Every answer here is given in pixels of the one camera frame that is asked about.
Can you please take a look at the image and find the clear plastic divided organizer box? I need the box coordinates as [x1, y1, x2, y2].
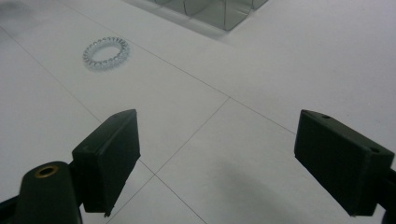
[146, 0, 269, 32]

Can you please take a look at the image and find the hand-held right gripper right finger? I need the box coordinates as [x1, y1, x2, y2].
[293, 108, 396, 217]

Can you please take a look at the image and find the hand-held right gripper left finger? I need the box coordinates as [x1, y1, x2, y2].
[71, 108, 141, 217]

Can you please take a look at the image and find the clear spiral hair tie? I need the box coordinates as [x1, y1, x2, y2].
[82, 36, 131, 71]

